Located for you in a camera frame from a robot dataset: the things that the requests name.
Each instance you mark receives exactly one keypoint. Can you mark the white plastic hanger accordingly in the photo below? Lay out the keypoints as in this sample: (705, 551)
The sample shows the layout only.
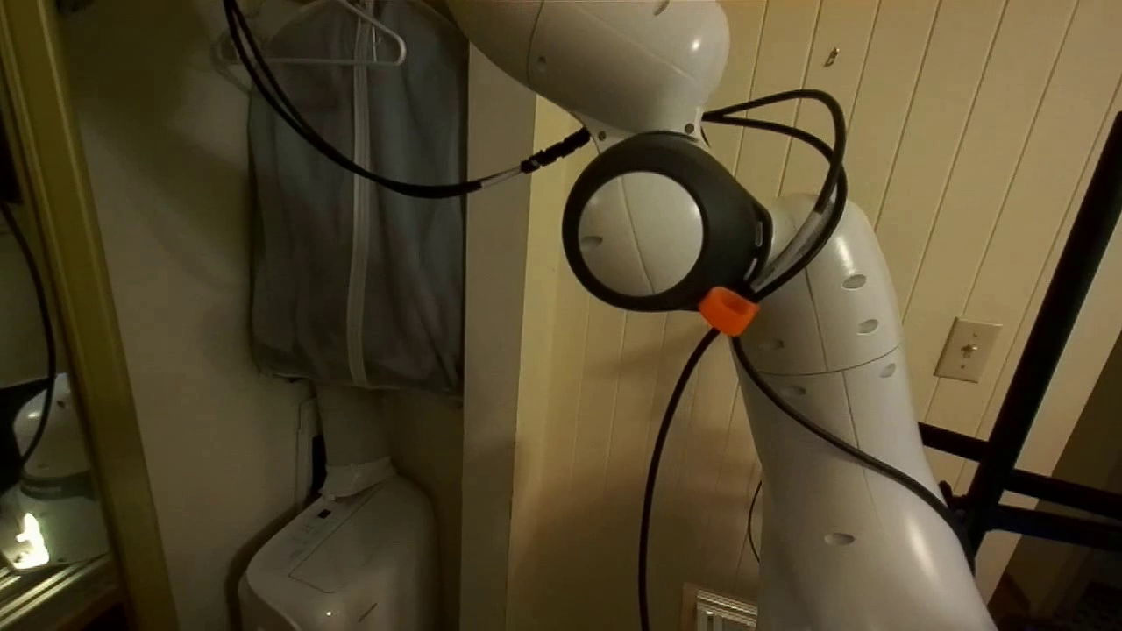
(391, 37)

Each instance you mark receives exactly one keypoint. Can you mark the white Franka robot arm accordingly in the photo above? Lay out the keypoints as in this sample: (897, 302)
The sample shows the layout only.
(841, 351)

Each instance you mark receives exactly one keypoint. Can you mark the gray garment bag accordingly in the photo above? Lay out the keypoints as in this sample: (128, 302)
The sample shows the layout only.
(350, 259)

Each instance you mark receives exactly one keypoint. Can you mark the white floor vent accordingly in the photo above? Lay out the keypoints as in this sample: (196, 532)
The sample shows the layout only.
(723, 610)

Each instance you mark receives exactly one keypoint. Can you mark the white humidifier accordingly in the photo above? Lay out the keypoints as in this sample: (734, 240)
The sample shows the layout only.
(52, 434)

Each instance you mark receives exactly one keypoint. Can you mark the beige wall outlet plate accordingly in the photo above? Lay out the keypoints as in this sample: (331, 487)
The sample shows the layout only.
(969, 350)

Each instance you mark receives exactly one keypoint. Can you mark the closet door frame post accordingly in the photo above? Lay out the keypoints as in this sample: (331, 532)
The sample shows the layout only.
(90, 351)

